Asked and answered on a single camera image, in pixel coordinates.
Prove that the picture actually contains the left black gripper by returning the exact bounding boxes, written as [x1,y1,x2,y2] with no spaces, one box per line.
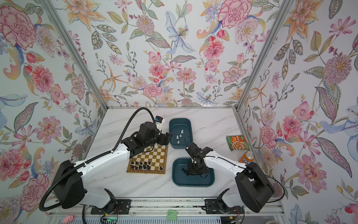
[144,131,174,149]

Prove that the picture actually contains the wooden chess board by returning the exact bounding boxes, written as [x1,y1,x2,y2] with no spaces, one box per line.
[126,145,168,175]

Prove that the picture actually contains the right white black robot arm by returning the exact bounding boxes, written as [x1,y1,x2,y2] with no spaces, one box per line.
[185,142,285,213]

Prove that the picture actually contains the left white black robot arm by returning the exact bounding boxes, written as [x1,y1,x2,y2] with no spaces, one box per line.
[39,107,172,214]

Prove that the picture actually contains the black chess pieces on board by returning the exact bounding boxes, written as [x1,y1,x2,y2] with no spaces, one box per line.
[129,159,164,171]

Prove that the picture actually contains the near teal plastic bin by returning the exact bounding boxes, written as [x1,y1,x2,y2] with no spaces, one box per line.
[172,158,215,187]

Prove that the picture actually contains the teal plastic bin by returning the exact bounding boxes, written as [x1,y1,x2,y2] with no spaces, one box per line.
[169,118,193,149]
[172,158,215,187]

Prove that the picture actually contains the far teal plastic bin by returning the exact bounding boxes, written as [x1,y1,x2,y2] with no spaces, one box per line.
[169,118,193,149]

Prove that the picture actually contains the green snack packet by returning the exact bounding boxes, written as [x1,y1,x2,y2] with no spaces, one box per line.
[226,135,249,151]

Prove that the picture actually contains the orange soda can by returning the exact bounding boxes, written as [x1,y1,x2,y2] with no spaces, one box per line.
[239,151,255,164]

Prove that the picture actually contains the pink toy pig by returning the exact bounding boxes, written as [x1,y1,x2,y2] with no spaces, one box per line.
[61,215,75,224]

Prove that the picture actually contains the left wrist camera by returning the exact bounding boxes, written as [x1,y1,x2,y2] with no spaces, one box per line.
[155,116,165,133]

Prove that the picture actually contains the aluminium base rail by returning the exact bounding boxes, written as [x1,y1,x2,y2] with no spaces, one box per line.
[44,197,285,217]

